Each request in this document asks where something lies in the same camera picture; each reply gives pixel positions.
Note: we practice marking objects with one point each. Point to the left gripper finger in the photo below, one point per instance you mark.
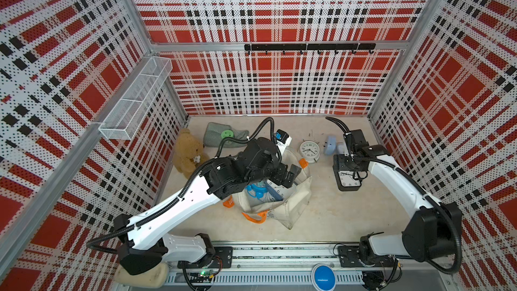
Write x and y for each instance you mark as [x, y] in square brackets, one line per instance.
[285, 179]
[291, 170]

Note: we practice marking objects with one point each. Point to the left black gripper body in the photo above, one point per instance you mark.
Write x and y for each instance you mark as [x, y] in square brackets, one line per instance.
[272, 172]

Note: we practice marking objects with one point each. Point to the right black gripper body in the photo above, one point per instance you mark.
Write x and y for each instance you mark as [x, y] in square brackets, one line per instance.
[349, 164]

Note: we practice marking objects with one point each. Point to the white round alarm clock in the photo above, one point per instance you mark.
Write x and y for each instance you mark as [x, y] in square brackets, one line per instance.
[310, 151]

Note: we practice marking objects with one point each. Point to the light blue alarm clock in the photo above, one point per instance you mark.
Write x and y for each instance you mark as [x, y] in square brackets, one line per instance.
[330, 145]

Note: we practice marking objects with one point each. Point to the teal alarm clock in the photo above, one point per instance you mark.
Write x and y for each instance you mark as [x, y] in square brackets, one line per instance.
[257, 190]

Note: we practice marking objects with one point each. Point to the cream canvas tote bag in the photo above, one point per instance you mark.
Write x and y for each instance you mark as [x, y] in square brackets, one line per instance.
[289, 209]

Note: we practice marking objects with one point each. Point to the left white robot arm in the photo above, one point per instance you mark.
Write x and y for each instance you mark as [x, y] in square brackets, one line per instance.
[143, 242]

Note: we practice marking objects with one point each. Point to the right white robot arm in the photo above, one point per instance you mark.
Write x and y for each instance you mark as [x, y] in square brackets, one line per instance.
[433, 233]

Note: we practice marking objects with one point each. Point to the blue square alarm clock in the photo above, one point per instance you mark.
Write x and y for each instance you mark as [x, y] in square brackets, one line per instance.
[272, 191]

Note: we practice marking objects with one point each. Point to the green lidded small jar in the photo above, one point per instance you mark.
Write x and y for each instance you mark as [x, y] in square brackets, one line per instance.
[227, 133]

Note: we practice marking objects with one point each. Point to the green knitted cloth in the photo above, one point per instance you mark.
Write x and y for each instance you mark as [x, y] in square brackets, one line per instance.
[212, 137]

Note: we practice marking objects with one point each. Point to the brown plush dog toy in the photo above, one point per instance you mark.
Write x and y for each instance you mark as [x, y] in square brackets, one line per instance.
[189, 153]

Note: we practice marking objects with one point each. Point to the blue round button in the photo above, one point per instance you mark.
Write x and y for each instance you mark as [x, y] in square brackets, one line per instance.
[323, 278]

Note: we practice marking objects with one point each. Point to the beige sponge block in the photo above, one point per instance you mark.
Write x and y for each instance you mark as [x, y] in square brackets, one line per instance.
[153, 278]

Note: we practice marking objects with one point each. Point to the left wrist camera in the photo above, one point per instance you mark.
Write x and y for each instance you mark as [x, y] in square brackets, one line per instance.
[283, 139]

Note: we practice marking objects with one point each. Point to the black hook rail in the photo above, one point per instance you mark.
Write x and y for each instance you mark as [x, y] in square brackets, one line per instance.
[353, 47]

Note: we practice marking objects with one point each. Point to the white wire mesh basket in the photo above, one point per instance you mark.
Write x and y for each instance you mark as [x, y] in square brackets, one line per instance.
[125, 119]

